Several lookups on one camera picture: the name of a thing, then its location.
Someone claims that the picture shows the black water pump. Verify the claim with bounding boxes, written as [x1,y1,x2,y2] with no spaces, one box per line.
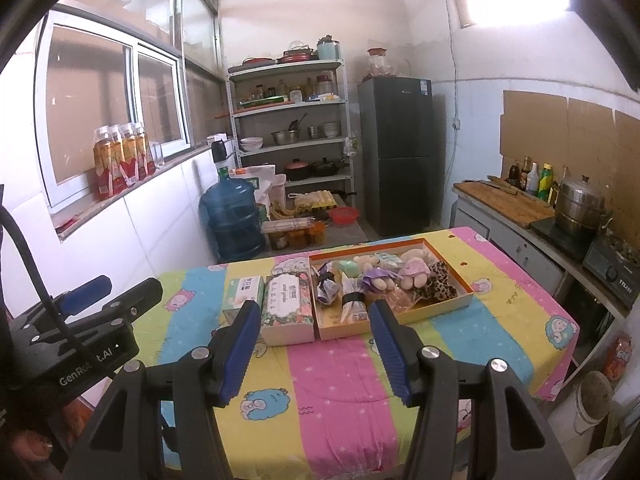
[211,140,231,178]

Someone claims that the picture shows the egg tray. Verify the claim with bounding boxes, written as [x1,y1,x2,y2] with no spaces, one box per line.
[294,190,337,211]

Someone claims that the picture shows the glass jar with lid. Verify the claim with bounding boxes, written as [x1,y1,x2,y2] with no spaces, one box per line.
[367,48,390,80]

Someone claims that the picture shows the pink plush doll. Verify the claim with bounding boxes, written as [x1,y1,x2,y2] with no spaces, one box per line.
[397,255,431,291]

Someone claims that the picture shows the black cable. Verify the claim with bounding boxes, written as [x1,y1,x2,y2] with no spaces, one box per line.
[0,205,118,378]

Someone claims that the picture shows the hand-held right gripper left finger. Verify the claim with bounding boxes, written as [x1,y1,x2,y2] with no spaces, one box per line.
[62,299,263,480]

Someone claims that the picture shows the red clay pot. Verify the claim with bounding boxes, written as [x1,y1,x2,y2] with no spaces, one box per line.
[284,158,311,181]

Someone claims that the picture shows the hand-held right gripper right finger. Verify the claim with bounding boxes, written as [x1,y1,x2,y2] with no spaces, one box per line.
[367,300,576,480]

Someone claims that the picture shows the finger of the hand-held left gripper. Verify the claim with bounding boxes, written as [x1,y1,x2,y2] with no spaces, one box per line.
[54,275,113,314]
[106,277,165,324]

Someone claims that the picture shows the white metal shelf rack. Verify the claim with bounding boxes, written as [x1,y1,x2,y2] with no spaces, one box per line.
[227,59,356,211]

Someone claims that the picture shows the wooden cutting board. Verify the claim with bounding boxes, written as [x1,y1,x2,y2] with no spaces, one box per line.
[452,180,556,229]

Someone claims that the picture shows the green yellow bottle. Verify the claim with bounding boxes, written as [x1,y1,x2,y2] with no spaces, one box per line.
[537,162,555,200]

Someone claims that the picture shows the orange plastic bag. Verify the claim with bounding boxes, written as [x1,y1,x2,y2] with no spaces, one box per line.
[602,335,636,386]

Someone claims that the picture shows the cardboard wall sheet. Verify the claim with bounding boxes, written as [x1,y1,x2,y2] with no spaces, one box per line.
[500,90,640,181]

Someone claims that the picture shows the green tissue box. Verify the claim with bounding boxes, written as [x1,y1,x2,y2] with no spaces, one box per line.
[222,276,265,326]

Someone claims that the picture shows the black wok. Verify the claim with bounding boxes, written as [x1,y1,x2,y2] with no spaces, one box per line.
[310,156,351,177]

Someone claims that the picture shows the noodle pack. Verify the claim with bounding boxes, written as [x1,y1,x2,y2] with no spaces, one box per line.
[261,217,315,233]

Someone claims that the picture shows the floral tissue box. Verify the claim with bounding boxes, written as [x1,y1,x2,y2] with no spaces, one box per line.
[261,269,317,347]

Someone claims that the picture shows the leopard print scrunchie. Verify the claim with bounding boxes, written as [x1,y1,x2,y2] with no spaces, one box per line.
[417,260,453,301]

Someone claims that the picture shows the cartoon print tablecloth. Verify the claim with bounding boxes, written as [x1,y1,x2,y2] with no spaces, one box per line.
[132,226,581,471]

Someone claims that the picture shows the orange cardboard box tray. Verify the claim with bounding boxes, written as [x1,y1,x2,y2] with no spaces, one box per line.
[308,237,473,341]

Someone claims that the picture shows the teal canister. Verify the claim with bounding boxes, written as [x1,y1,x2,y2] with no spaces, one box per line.
[317,36,342,61]

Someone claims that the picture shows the white bucket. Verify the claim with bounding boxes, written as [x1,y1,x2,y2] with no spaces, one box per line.
[574,371,615,433]

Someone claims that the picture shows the orange drink bottle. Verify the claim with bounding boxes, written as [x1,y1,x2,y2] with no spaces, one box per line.
[92,127,118,201]
[132,122,157,177]
[122,123,146,183]
[107,125,133,191]

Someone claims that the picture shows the red pan lids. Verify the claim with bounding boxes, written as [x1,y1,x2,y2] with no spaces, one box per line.
[277,45,318,63]

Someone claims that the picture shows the sliding glass window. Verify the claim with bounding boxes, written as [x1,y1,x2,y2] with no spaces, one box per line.
[37,7,223,211]

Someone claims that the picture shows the blue water jug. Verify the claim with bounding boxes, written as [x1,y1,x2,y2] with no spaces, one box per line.
[199,175,266,262]

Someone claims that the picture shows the grey kitchen cabinet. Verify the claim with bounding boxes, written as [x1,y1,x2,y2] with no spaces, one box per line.
[452,185,631,321]

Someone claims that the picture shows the dark grey refrigerator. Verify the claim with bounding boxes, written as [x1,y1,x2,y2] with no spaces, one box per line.
[357,76,436,237]

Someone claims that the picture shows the black induction cooker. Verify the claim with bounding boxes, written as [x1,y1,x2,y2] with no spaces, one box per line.
[530,217,596,261]

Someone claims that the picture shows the gas stove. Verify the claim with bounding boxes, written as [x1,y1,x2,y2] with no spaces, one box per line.
[582,240,640,308]

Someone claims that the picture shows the white flour bag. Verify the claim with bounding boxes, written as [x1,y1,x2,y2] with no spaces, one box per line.
[242,164,287,211]

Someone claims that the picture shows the steel steamer pot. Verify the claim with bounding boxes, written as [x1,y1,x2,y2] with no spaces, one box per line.
[554,175,612,236]

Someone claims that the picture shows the purple tissue pack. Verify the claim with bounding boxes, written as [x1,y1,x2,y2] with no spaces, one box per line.
[340,275,371,323]
[315,262,346,306]

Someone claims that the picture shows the green white plastic packet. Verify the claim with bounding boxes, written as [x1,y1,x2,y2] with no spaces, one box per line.
[332,260,363,281]

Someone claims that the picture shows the clear plastic bag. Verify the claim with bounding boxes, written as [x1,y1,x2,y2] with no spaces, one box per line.
[387,287,421,318]

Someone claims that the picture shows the person's left hand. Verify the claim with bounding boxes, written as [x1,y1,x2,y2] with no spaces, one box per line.
[9,430,52,462]

